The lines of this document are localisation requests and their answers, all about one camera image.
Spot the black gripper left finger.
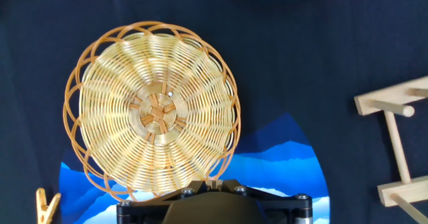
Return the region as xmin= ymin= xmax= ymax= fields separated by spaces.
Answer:
xmin=116 ymin=179 xmax=215 ymax=224

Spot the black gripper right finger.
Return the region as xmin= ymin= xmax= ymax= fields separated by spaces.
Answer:
xmin=219 ymin=179 xmax=314 ymax=224

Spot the woven wicker basket dish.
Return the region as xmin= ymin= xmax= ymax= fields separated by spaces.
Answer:
xmin=62 ymin=20 xmax=241 ymax=203

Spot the wooden dish rack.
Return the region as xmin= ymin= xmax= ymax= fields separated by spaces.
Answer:
xmin=353 ymin=76 xmax=428 ymax=224

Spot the orange clothespin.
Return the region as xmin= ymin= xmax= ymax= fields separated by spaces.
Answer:
xmin=35 ymin=187 xmax=62 ymax=224

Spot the black cloth with blue print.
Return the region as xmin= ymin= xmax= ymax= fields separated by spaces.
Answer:
xmin=0 ymin=0 xmax=428 ymax=224

